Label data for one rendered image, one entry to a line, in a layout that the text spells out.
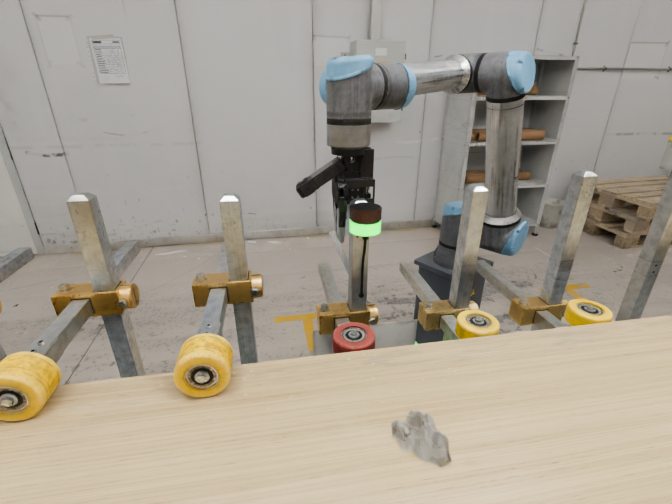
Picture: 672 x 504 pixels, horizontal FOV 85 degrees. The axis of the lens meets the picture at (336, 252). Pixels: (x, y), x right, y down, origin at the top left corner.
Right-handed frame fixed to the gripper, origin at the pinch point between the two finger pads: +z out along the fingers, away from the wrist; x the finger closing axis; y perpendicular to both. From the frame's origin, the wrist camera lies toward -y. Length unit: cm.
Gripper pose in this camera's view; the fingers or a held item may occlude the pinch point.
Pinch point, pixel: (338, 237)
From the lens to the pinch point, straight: 84.2
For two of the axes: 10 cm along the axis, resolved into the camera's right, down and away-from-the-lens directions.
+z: 0.0, 9.1, 4.1
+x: -1.7, -4.0, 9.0
